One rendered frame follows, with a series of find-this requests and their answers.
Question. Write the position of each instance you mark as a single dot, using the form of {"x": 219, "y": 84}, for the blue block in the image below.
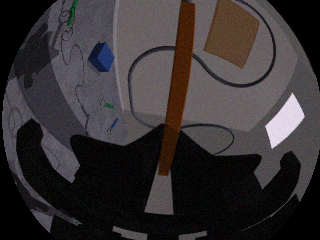
{"x": 101, "y": 57}

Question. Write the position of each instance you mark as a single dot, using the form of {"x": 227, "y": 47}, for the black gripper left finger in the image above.
{"x": 136, "y": 162}

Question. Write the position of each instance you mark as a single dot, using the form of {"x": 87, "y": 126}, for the orange handle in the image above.
{"x": 179, "y": 83}

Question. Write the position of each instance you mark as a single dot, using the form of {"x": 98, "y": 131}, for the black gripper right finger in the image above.
{"x": 193, "y": 168}

